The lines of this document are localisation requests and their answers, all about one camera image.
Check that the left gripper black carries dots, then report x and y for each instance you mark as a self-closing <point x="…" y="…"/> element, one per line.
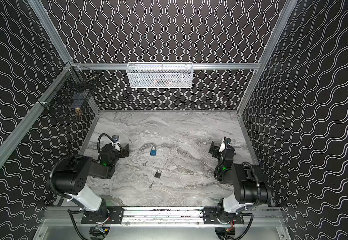
<point x="123" y="150"/>

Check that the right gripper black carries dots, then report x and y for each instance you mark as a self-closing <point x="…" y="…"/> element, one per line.
<point x="216" y="148"/>

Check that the blue padlock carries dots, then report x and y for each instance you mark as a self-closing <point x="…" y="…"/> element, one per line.
<point x="153" y="151"/>

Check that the black padlock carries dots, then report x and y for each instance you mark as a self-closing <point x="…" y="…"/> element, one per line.
<point x="158" y="174"/>

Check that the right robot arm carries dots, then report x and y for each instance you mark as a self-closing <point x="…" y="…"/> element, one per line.
<point x="250" y="189"/>

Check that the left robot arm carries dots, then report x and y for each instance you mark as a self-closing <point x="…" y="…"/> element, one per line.
<point x="68" y="177"/>

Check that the brass padlock in basket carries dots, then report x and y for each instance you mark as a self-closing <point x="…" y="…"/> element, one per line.
<point x="78" y="113"/>

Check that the items in white basket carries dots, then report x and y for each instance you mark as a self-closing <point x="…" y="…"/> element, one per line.
<point x="164" y="83"/>

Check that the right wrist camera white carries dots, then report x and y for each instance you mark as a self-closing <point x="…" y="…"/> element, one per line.
<point x="225" y="143"/>

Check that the black wire wall basket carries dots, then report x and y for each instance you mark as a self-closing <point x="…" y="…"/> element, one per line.
<point x="73" y="91"/>

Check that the white mesh wall basket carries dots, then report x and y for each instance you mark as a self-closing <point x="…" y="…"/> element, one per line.
<point x="158" y="70"/>

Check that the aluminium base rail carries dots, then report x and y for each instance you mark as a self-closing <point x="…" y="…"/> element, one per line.
<point x="169" y="216"/>

